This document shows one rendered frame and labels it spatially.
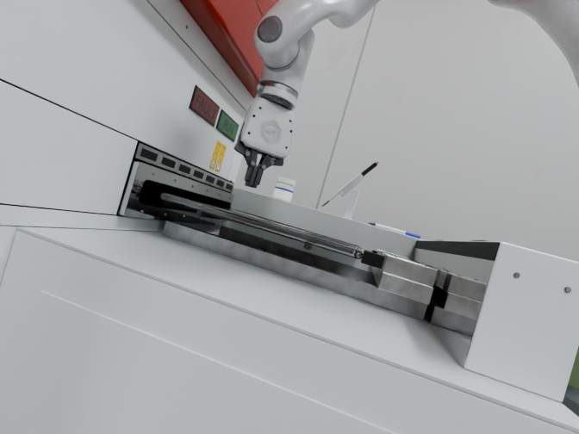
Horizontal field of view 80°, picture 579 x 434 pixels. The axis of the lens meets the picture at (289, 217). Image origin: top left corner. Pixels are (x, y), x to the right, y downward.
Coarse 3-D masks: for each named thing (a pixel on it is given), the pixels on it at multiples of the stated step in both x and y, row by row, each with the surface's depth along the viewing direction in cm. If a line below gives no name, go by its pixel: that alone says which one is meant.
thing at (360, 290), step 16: (176, 224) 67; (192, 240) 66; (208, 240) 65; (224, 240) 65; (240, 256) 64; (256, 256) 63; (272, 256) 63; (288, 272) 62; (304, 272) 61; (320, 272) 61; (336, 288) 60; (352, 288) 59; (368, 288) 59; (384, 304) 58; (400, 304) 58; (416, 304) 57
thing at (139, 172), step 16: (128, 176) 58; (144, 176) 60; (160, 176) 64; (176, 176) 69; (128, 192) 58; (208, 192) 84; (224, 192) 93; (128, 208) 58; (144, 208) 62; (160, 208) 67; (208, 224) 89; (224, 224) 99
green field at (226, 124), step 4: (224, 116) 83; (220, 120) 82; (224, 120) 84; (228, 120) 86; (220, 124) 82; (224, 124) 84; (228, 124) 87; (232, 124) 89; (236, 124) 91; (220, 128) 83; (224, 128) 85; (228, 128) 87; (232, 128) 89; (236, 128) 92; (224, 132) 86; (228, 132) 88; (232, 132) 90; (236, 132) 92; (232, 136) 90
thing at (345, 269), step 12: (228, 228) 93; (240, 240) 92; (252, 240) 92; (264, 240) 91; (276, 252) 90; (288, 252) 90; (300, 252) 89; (312, 264) 88; (324, 264) 88; (336, 264) 87; (348, 264) 87; (348, 276) 86; (360, 276) 86; (372, 276) 85
